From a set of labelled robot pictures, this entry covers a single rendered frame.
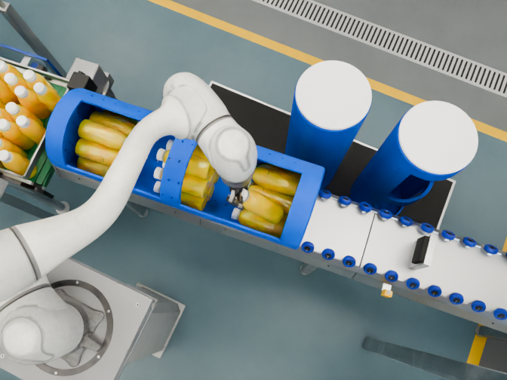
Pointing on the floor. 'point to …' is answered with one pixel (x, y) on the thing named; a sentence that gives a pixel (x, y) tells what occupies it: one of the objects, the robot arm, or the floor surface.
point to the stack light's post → (29, 36)
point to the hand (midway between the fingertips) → (241, 191)
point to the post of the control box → (24, 206)
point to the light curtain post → (433, 362)
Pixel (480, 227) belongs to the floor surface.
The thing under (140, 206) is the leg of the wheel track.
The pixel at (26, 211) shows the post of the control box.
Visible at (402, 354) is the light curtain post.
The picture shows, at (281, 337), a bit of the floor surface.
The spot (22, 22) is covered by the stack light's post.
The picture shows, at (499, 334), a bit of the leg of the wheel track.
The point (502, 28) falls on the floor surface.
